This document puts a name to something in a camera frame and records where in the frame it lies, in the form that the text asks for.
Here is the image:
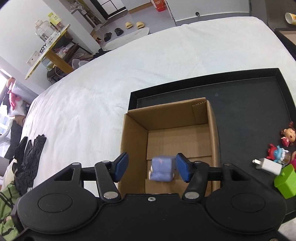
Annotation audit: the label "left yellow slipper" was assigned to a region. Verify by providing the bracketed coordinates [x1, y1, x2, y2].
[125, 22, 133, 29]

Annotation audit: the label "black shallow tray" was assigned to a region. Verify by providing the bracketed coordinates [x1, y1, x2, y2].
[127, 67, 296, 224]

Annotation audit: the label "glass jar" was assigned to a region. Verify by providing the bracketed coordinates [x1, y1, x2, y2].
[35, 20, 58, 42]

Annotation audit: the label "red orange box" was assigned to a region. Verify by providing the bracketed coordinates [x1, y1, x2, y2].
[151, 0, 166, 12]

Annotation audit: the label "brown cardboard box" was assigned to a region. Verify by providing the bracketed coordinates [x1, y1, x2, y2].
[118, 97, 220, 195]

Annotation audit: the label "black slipper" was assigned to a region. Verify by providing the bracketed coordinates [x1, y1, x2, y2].
[114, 28, 124, 36]
[104, 32, 112, 42]

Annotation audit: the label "green toy bin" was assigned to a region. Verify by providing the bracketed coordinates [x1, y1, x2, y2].
[274, 164, 296, 199]

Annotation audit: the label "right yellow slipper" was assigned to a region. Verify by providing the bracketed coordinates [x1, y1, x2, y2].
[136, 21, 145, 29]

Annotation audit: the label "white bed cover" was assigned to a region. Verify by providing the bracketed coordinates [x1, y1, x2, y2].
[22, 16, 295, 186]

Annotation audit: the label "green striped cloth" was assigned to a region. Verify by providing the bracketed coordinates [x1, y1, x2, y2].
[1, 181, 20, 240]

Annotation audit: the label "right black slipper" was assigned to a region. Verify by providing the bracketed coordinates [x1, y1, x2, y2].
[114, 28, 124, 36]

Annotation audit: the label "left black slipper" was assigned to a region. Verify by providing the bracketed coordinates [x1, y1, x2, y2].
[104, 32, 112, 42]

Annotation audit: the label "blue red crab figurine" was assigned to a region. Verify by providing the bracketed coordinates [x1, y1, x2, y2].
[266, 144, 292, 166]

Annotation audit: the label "yellow edged wooden table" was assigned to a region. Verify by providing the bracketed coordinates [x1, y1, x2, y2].
[25, 24, 74, 80]

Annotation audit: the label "purple bed toy figure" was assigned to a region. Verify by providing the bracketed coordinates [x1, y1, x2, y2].
[148, 156, 176, 182]

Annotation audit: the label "black gloves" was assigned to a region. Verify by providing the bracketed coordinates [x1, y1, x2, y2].
[13, 135, 47, 196]

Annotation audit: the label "yellow paper cup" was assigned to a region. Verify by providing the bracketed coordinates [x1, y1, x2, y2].
[285, 13, 296, 25]

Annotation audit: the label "brown haired doll figurine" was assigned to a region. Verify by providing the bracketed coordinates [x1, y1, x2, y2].
[280, 121, 295, 147]

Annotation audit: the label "dark wooden side tray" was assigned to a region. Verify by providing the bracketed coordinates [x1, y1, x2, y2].
[274, 28, 296, 60]

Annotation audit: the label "pink hooded figurine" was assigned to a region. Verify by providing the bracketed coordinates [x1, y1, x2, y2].
[290, 151, 296, 170]

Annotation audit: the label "yellow slipper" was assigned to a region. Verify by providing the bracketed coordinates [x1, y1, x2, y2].
[136, 21, 145, 29]
[125, 22, 133, 29]

